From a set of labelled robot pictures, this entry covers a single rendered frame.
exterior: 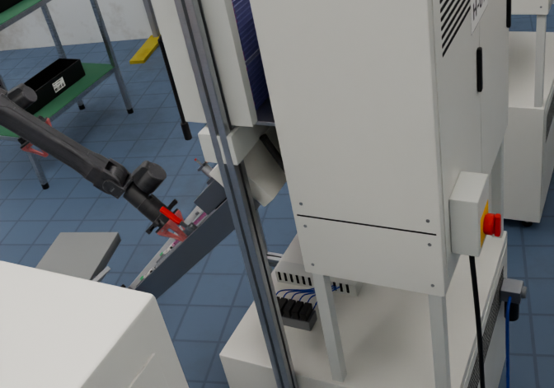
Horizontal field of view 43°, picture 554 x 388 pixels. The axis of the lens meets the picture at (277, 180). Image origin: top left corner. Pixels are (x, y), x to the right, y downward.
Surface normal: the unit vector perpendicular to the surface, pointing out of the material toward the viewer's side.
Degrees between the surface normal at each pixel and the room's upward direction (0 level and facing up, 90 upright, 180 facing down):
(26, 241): 0
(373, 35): 90
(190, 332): 0
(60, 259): 0
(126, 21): 90
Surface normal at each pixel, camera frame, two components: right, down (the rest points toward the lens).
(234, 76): -0.42, 0.57
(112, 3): -0.21, 0.58
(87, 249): -0.18, -0.81
